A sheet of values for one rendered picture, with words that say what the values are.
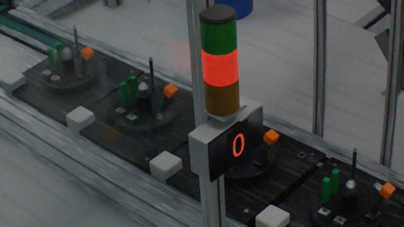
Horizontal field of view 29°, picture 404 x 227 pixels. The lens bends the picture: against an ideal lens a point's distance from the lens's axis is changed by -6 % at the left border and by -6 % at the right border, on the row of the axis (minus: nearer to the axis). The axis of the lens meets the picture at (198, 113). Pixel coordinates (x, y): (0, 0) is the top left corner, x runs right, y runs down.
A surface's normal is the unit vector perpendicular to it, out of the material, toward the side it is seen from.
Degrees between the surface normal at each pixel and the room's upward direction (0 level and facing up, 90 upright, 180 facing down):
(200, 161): 90
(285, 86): 0
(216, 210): 90
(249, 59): 0
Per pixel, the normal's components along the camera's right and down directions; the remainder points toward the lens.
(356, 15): -0.06, -0.81
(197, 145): -0.66, 0.47
